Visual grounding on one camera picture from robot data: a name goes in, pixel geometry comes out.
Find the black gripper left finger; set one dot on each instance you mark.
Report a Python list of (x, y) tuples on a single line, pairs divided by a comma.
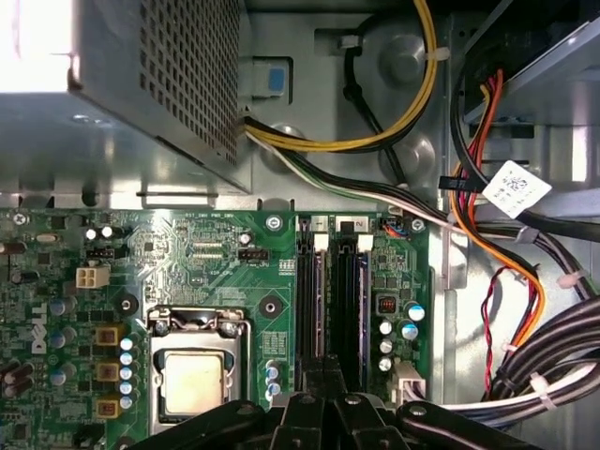
[(300, 422)]

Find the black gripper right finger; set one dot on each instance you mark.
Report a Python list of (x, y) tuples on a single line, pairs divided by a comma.
[(361, 422)]

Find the black RAM slot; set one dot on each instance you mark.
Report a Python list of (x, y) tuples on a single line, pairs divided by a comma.
[(304, 300), (347, 300)]

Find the RAM slot with white clips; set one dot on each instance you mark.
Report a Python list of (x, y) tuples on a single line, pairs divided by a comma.
[(364, 243), (321, 241)]

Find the metal socket cover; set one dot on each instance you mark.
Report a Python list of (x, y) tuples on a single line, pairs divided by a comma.
[(234, 375)]

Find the silver CPU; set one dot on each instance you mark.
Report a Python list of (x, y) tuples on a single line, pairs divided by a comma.
[(193, 384)]

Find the metal locking lever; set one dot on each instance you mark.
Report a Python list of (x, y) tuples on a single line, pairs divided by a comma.
[(185, 323)]

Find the green motherboard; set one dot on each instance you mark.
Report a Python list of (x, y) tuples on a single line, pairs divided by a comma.
[(211, 272)]

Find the white four-pin connector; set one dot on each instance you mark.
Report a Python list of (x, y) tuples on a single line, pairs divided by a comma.
[(91, 277)]

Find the black PC case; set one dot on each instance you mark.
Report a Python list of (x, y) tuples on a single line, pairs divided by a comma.
[(328, 56)]

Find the grey power supply box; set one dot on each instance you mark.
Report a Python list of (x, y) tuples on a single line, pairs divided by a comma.
[(164, 70)]

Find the metal drive cage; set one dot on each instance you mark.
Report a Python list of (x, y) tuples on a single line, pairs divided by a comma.
[(539, 61)]

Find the grey bracket blue tab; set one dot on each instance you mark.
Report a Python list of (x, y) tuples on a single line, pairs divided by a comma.
[(276, 80)]

